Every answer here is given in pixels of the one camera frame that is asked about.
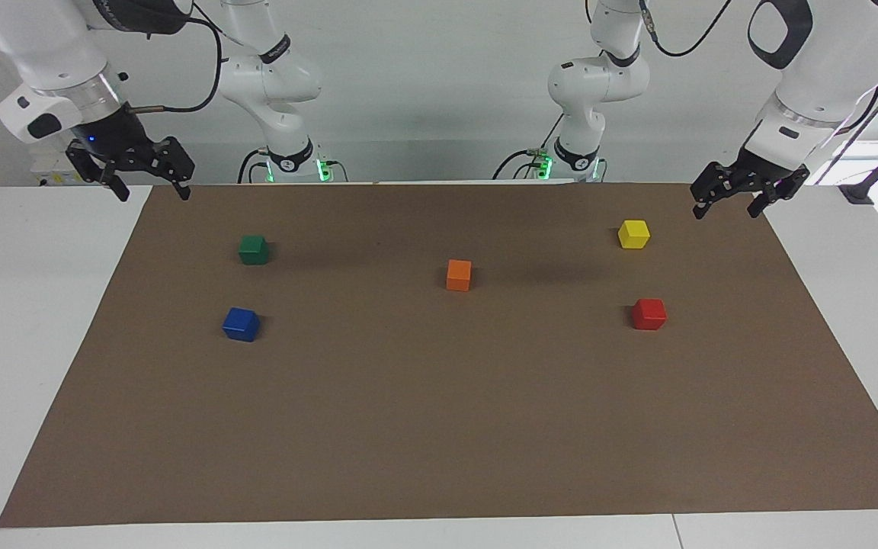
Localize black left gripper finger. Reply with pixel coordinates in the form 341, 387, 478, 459
691, 162, 748, 220
748, 166, 811, 219

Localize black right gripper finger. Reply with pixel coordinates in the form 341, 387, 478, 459
151, 137, 196, 201
66, 145, 131, 203

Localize red wooden block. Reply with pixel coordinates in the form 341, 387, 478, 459
632, 298, 668, 331

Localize yellow wooden block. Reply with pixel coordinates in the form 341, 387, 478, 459
617, 220, 651, 250

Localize blue wooden block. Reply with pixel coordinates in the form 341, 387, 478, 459
222, 307, 261, 342

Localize white box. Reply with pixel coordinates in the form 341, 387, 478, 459
30, 143, 89, 188

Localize thin black rod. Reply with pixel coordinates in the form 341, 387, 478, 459
812, 85, 878, 185

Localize brown paper mat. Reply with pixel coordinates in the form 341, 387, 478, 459
0, 181, 878, 528

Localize black right base cables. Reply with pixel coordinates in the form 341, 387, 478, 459
237, 147, 271, 185

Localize black base cables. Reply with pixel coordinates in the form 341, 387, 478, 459
237, 147, 271, 185
492, 113, 564, 181

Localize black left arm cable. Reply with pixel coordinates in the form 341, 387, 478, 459
637, 0, 734, 58

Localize black left base cables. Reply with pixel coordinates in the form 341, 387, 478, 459
492, 113, 564, 181

